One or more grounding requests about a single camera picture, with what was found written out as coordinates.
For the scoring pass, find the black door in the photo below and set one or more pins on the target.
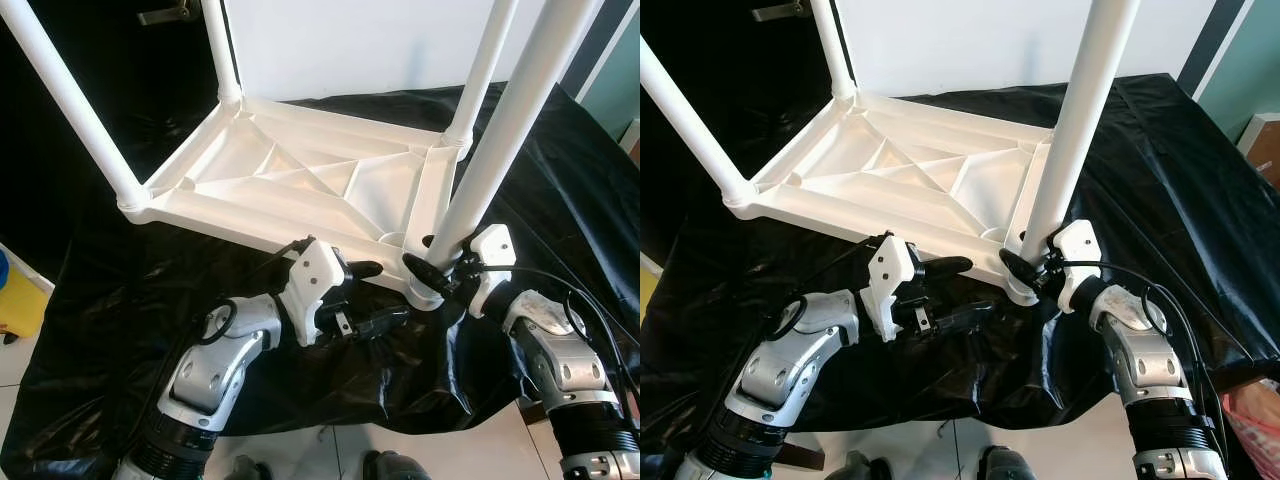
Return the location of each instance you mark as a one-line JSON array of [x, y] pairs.
[[140, 90], [750, 80]]

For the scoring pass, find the grey right robot foot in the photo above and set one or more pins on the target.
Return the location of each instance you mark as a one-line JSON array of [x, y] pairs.
[[1010, 464], [396, 466]]

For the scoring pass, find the yellow waste bin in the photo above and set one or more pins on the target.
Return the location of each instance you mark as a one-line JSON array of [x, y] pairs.
[[647, 283], [20, 298]]

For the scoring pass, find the white plastic table top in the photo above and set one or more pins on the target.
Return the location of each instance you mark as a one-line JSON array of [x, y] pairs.
[[850, 195], [250, 200]]

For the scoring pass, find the pink shopping bag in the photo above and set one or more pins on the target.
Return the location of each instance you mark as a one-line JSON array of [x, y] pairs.
[[1255, 430]]

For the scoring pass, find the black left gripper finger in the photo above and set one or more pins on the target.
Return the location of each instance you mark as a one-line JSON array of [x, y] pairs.
[[362, 269], [946, 266], [960, 317], [378, 322]]

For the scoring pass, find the dark wooden table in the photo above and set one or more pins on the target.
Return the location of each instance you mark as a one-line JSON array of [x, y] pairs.
[[802, 458]]

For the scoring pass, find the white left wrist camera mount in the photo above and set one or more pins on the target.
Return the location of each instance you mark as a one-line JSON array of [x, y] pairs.
[[315, 275], [888, 275]]

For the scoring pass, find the black plastic table cover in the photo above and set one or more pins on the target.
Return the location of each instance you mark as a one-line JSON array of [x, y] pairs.
[[570, 200], [1190, 200]]

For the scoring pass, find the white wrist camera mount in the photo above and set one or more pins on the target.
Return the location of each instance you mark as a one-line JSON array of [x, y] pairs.
[[315, 275], [1078, 240], [492, 245], [888, 275]]

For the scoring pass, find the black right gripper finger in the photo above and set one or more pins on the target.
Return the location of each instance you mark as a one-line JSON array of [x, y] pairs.
[[1020, 270], [425, 274]]

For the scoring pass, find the brown wooden cabinet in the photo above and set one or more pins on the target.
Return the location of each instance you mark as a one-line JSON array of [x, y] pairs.
[[630, 138], [1260, 150]]

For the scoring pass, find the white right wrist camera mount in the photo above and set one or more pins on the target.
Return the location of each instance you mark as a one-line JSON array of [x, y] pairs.
[[492, 245], [1078, 240]]

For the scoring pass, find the white plastic table leg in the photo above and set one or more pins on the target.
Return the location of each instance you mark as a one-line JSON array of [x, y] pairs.
[[695, 130], [833, 45], [510, 130], [220, 50], [1085, 120], [70, 95], [480, 70]]

